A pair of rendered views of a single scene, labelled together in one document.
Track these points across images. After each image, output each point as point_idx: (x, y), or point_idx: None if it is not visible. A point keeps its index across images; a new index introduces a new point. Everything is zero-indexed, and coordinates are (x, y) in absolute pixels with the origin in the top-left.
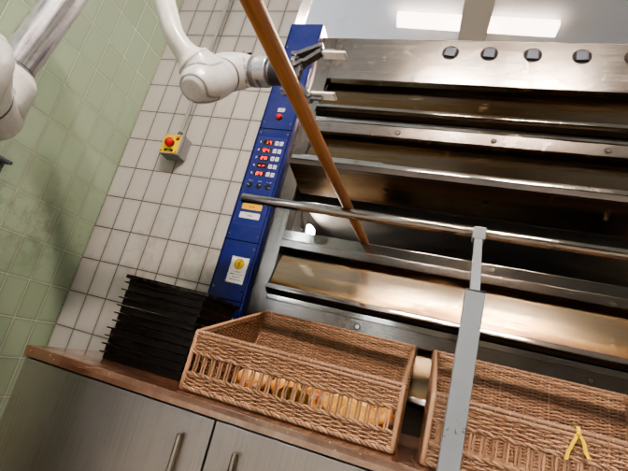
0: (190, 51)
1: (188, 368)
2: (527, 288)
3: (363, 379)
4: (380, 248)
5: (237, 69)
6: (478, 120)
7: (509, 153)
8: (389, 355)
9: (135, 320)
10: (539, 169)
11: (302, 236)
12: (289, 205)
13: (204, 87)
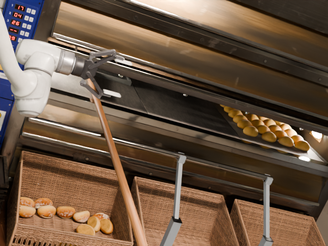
0: (27, 88)
1: (11, 242)
2: (194, 141)
3: (113, 242)
4: (109, 109)
5: (51, 74)
6: (197, 26)
7: (209, 47)
8: (107, 179)
9: None
10: (223, 65)
11: (49, 94)
12: (67, 130)
13: (38, 114)
